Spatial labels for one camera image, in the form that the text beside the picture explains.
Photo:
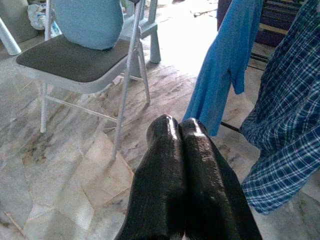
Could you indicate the black metal drying rack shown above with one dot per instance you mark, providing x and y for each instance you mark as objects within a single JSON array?
[{"x": 275, "y": 15}]

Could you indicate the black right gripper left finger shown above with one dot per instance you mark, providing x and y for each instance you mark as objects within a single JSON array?
[{"x": 160, "y": 187}]

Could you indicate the blue plaid shorts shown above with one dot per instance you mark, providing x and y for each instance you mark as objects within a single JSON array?
[{"x": 287, "y": 100}]

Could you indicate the blue shirt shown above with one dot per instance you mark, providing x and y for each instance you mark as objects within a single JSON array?
[{"x": 220, "y": 62}]

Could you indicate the grey metal folding chair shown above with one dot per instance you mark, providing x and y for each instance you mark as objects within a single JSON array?
[{"x": 70, "y": 60}]

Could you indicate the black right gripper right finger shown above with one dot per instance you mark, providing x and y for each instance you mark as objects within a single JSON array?
[{"x": 212, "y": 190}]

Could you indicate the pale blue plastic stool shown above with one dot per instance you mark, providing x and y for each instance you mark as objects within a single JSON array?
[{"x": 152, "y": 30}]

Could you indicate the white plastic bag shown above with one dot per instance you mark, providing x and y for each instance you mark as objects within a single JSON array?
[{"x": 37, "y": 17}]

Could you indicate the blue seat cushion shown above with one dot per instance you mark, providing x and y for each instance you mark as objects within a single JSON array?
[{"x": 87, "y": 22}]

